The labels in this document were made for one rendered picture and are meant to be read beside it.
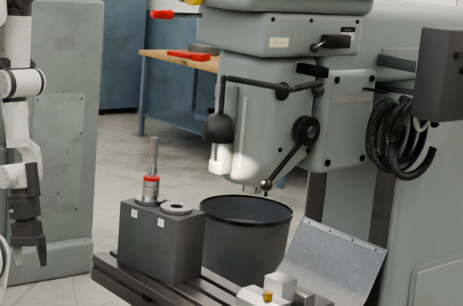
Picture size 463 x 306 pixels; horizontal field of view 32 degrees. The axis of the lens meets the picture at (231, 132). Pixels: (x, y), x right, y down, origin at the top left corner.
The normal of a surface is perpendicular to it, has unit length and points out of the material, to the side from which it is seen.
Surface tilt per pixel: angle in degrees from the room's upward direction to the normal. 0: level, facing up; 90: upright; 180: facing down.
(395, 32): 90
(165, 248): 90
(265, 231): 94
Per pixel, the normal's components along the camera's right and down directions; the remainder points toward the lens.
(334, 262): -0.64, -0.38
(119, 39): 0.65, 0.21
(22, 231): -0.59, 0.09
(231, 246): -0.30, 0.23
